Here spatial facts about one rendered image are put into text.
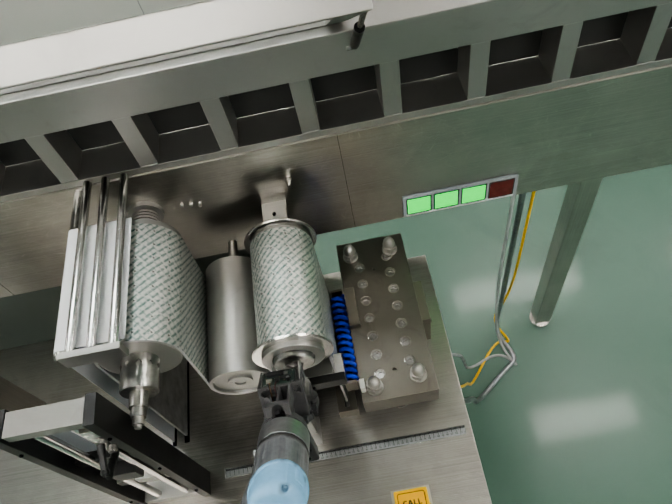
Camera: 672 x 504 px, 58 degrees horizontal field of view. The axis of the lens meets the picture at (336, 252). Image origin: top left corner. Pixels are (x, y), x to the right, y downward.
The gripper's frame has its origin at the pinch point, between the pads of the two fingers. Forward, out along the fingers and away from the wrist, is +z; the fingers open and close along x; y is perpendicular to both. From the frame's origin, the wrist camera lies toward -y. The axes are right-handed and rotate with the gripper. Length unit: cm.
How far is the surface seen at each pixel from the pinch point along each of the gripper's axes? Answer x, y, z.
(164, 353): 19.8, 11.5, -3.2
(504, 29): -46, 52, 5
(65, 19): 119, 104, 265
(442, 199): -36, 20, 30
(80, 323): 30.0, 21.0, -6.8
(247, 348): 8.1, 4.9, 6.6
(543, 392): -73, -78, 99
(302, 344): -3.4, 7.6, -1.8
